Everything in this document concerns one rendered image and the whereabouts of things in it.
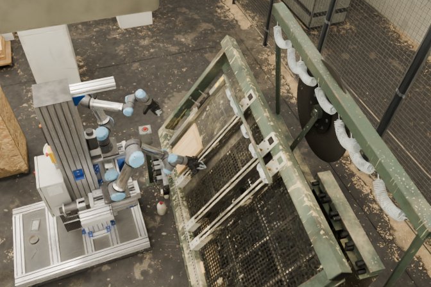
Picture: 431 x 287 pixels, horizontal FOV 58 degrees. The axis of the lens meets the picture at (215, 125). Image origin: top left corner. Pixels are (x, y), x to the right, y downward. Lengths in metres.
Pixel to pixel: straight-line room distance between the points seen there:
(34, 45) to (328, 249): 4.31
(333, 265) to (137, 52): 5.10
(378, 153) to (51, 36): 4.17
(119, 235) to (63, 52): 2.57
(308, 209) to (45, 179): 2.12
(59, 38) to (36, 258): 2.67
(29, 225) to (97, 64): 2.92
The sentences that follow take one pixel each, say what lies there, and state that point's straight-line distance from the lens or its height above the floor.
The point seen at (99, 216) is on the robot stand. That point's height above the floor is 0.95.
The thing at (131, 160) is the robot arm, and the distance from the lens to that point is 2.93.
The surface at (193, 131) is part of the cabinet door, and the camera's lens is 3.63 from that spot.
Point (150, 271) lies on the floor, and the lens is 4.23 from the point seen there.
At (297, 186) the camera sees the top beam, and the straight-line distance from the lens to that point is 2.47.
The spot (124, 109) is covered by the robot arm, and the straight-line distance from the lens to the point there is 3.30.
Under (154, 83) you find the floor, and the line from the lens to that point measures 5.96.
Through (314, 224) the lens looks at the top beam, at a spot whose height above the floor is 1.91.
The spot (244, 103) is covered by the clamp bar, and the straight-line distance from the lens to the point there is 3.00.
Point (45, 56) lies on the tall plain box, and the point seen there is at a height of 0.74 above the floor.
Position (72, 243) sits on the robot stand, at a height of 0.21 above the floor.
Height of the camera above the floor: 3.90
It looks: 47 degrees down
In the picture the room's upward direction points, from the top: 4 degrees clockwise
